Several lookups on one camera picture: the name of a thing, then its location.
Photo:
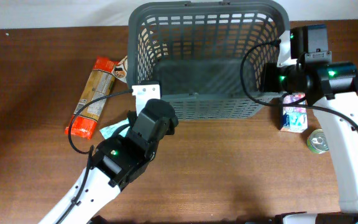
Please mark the grey plastic shopping basket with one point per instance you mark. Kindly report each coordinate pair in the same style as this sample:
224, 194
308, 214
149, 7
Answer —
208, 57

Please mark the beige paper snack bag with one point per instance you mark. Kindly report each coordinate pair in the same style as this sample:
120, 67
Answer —
121, 70

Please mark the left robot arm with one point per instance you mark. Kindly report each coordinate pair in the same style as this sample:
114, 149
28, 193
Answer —
114, 163

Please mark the orange spaghetti packet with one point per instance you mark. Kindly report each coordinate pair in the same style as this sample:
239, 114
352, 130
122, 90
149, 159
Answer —
99, 84

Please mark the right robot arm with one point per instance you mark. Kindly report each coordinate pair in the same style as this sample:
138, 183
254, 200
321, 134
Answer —
331, 90

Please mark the silver tin can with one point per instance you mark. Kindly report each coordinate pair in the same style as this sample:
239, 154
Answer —
317, 142

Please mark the mint green wipes packet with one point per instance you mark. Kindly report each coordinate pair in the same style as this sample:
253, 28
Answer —
108, 131

